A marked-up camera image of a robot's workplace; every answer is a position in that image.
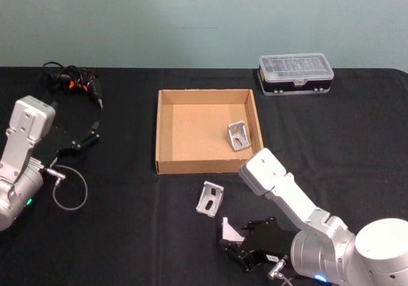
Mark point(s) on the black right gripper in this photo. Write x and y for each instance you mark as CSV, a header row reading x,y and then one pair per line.
x,y
267,244

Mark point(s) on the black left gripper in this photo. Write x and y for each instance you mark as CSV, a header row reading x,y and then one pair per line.
x,y
51,146

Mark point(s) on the white corner bracket piece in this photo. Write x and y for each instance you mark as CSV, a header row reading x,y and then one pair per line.
x,y
232,233

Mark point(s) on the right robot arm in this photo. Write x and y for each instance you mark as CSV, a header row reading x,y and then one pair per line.
x,y
287,190

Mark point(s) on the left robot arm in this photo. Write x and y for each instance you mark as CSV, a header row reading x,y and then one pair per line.
x,y
22,133

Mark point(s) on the black table cloth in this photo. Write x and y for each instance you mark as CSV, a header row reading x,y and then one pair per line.
x,y
134,235

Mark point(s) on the brown cardboard tray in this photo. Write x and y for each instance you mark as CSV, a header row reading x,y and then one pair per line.
x,y
194,133

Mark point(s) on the clear plastic case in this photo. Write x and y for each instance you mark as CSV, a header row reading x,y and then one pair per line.
x,y
294,72

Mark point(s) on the silver metal corner bracket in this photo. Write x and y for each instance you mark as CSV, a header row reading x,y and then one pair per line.
x,y
237,136
208,200

